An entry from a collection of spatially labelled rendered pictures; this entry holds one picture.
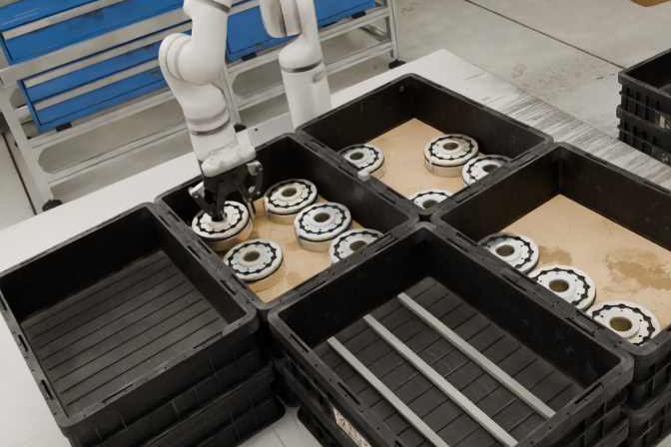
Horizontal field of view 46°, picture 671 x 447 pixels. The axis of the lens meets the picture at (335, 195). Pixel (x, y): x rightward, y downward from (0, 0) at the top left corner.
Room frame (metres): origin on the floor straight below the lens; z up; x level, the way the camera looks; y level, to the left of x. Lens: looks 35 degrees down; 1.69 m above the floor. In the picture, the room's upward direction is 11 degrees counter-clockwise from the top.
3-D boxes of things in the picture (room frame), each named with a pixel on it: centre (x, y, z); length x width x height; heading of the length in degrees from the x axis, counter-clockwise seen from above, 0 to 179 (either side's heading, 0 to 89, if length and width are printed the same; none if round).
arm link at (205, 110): (1.15, 0.19, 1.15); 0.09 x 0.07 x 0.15; 41
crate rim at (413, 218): (1.07, 0.10, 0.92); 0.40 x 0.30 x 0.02; 28
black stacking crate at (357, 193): (1.07, 0.10, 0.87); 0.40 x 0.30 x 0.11; 28
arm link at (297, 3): (1.52, 0.01, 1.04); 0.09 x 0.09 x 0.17; 3
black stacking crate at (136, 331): (0.93, 0.36, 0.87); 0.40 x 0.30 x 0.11; 28
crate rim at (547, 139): (1.21, -0.17, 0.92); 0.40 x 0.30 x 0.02; 28
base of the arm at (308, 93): (1.52, 0.02, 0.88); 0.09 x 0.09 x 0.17; 26
